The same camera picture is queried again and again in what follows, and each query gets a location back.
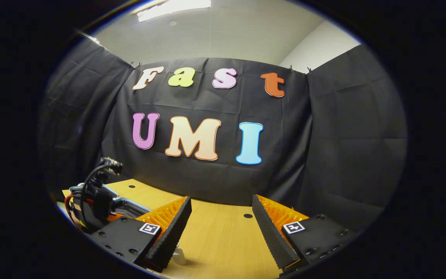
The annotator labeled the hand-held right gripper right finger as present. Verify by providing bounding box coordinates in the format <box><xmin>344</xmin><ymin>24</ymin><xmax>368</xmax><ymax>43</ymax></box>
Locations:
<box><xmin>252</xmin><ymin>195</ymin><xmax>364</xmax><ymax>272</ymax></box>

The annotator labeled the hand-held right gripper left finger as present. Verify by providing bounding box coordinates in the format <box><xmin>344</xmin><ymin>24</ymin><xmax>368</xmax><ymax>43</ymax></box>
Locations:
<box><xmin>90</xmin><ymin>196</ymin><xmax>192</xmax><ymax>273</ymax></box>

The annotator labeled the white skin care tube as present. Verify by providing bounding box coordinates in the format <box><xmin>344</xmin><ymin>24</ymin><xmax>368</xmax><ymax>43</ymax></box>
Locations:
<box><xmin>172</xmin><ymin>247</ymin><xmax>187</xmax><ymax>266</ymax></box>

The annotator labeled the black backdrop cloth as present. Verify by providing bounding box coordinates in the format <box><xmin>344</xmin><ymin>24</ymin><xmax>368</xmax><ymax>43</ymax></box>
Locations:
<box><xmin>37</xmin><ymin>37</ymin><xmax>408</xmax><ymax>229</ymax></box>

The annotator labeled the ceiling light panel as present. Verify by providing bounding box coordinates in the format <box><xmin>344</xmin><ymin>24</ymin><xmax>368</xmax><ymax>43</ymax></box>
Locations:
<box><xmin>137</xmin><ymin>0</ymin><xmax>212</xmax><ymax>22</ymax></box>

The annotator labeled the black cable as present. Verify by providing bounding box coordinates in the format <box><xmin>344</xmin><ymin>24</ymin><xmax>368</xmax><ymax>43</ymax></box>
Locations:
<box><xmin>80</xmin><ymin>163</ymin><xmax>112</xmax><ymax>229</ymax></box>

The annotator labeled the red cable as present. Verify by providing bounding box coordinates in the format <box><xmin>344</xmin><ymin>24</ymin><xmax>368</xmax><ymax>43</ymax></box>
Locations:
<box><xmin>64</xmin><ymin>194</ymin><xmax>94</xmax><ymax>229</ymax></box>

